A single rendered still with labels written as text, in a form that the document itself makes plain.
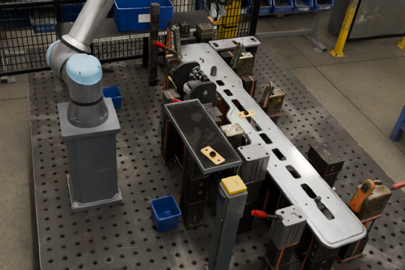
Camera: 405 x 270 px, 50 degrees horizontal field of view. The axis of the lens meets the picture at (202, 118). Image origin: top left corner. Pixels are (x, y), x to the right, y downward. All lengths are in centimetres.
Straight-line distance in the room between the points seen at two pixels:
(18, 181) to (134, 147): 113
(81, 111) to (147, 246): 57
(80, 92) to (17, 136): 189
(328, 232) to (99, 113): 89
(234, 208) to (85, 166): 63
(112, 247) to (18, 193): 134
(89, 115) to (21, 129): 189
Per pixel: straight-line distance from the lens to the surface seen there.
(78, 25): 165
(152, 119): 232
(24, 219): 284
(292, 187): 162
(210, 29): 247
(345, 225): 157
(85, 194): 183
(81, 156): 169
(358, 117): 396
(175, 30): 208
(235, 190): 133
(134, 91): 253
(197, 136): 150
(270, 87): 196
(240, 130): 168
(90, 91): 156
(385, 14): 505
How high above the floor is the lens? 211
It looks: 37 degrees down
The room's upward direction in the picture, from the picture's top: 7 degrees clockwise
